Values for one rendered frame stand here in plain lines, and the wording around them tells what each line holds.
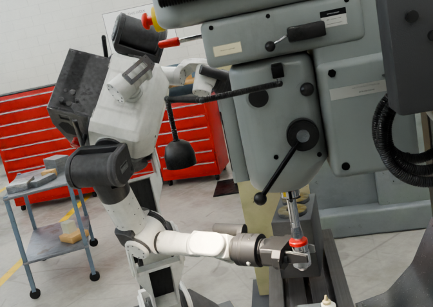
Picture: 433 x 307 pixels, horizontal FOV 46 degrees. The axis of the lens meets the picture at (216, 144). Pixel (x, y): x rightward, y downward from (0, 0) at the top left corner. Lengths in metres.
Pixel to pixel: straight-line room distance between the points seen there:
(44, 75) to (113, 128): 9.86
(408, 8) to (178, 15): 0.47
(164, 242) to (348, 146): 0.64
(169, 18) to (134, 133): 0.41
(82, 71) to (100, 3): 9.26
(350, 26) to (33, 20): 10.35
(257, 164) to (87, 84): 0.56
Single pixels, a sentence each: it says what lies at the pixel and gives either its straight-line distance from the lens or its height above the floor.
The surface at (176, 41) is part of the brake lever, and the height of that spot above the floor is 1.70.
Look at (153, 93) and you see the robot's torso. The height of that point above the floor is 1.57.
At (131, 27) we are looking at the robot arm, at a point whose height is 1.76.
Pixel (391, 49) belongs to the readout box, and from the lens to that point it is 0.86.
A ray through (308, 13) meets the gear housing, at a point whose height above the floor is 1.70.
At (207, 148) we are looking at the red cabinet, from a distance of 5.88.
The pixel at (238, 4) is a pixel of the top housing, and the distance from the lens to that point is 1.08.
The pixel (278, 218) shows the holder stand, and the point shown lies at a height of 1.13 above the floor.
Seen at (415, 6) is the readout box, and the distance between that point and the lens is 0.86.
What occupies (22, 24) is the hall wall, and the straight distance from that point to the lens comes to 11.35.
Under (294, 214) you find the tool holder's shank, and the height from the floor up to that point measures 1.23.
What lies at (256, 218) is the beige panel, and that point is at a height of 0.55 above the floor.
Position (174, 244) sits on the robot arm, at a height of 1.14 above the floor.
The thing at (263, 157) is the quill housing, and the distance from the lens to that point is 1.15.
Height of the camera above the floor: 1.71
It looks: 13 degrees down
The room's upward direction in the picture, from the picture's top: 12 degrees counter-clockwise
